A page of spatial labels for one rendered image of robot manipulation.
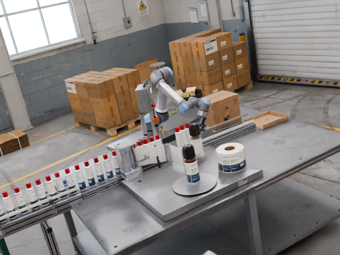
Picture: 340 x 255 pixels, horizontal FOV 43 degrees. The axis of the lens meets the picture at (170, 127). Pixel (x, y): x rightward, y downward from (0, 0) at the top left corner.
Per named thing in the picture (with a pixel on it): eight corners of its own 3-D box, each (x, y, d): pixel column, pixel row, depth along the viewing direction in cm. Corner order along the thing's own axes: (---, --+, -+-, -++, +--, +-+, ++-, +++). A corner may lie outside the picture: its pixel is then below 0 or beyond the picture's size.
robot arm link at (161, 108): (150, 122, 396) (153, 68, 369) (161, 117, 406) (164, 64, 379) (159, 127, 390) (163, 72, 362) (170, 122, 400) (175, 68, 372)
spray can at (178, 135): (180, 152, 350) (176, 129, 343) (176, 151, 354) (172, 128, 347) (185, 150, 353) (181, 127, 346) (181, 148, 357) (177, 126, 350)
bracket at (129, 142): (119, 150, 309) (119, 149, 309) (114, 146, 319) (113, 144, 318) (136, 143, 315) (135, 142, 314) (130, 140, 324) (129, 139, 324)
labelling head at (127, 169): (127, 181, 317) (119, 150, 309) (120, 175, 328) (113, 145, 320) (143, 174, 323) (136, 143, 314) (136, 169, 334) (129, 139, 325)
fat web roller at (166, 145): (169, 167, 326) (164, 145, 320) (166, 166, 330) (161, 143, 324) (174, 165, 328) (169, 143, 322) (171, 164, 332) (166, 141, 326)
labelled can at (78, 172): (81, 192, 315) (74, 167, 308) (79, 189, 320) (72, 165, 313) (87, 189, 317) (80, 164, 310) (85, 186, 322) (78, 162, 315)
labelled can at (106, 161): (109, 180, 324) (102, 156, 318) (106, 178, 329) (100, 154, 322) (115, 178, 327) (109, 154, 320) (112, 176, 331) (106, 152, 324)
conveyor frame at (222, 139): (83, 199, 314) (81, 194, 312) (78, 194, 323) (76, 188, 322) (256, 128, 382) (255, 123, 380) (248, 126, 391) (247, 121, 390)
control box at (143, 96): (139, 113, 333) (134, 90, 327) (142, 107, 349) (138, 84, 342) (152, 111, 331) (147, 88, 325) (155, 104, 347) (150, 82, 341)
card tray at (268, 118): (263, 129, 376) (262, 125, 375) (244, 123, 398) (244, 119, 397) (288, 119, 389) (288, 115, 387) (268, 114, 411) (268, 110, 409)
